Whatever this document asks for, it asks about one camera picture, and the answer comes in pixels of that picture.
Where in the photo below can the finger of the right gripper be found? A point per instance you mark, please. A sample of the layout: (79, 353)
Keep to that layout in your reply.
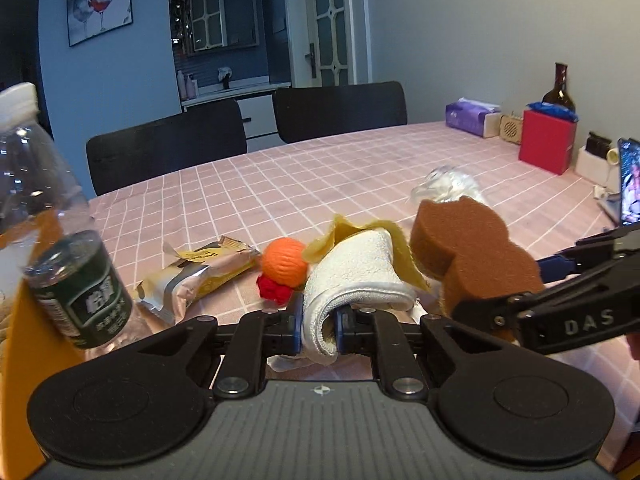
(556, 268)

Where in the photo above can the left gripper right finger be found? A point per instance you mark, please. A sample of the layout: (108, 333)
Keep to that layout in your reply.
(353, 330)

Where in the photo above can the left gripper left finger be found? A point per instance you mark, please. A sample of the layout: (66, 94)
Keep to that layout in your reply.
(283, 329)

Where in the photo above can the white towel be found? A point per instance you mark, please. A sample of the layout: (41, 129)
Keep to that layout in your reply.
(318, 340)

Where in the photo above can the orange crochet fruit toy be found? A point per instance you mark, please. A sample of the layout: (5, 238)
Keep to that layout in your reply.
(283, 270)

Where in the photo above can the yellow cleaning cloth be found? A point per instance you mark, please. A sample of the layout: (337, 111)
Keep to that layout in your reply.
(375, 254)

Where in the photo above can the brown sponge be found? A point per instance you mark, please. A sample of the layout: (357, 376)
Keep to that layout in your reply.
(466, 246)

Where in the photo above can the white holder box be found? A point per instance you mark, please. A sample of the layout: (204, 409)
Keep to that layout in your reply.
(598, 161)

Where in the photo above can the snack foil packet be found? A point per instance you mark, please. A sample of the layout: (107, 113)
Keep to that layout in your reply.
(194, 274)

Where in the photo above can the red box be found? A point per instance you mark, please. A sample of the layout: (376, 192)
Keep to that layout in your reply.
(547, 142)

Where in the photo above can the crumpled clear plastic bag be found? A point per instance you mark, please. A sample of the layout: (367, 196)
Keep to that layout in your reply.
(446, 184)

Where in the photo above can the laptop screen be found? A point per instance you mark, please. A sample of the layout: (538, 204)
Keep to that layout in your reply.
(629, 151)

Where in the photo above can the small wooden speaker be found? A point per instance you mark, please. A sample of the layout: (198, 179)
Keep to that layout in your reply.
(510, 128)

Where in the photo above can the purple tissue pack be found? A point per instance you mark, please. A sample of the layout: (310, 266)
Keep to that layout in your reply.
(475, 117)

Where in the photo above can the dark glass bottle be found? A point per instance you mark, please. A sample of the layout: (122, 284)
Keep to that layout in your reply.
(558, 95)

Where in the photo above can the plastic water bottle green label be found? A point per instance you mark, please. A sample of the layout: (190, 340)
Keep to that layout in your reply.
(74, 280)

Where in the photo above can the black chair left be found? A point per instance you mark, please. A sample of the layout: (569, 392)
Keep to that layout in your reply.
(203, 133)

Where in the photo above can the black chair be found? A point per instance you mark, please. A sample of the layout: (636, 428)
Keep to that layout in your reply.
(303, 114)
(203, 133)

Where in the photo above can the black chair right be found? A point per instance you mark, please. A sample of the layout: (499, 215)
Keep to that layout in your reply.
(303, 114)

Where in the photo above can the white drawer cabinet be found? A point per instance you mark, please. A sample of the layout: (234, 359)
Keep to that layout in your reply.
(256, 107)

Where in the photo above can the orange cardboard box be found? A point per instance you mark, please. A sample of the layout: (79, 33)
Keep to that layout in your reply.
(32, 349)

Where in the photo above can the white glass-panel door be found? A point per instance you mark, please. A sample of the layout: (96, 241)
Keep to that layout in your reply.
(330, 53)

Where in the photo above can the wall mirror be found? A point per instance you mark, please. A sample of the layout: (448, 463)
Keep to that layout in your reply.
(222, 24)

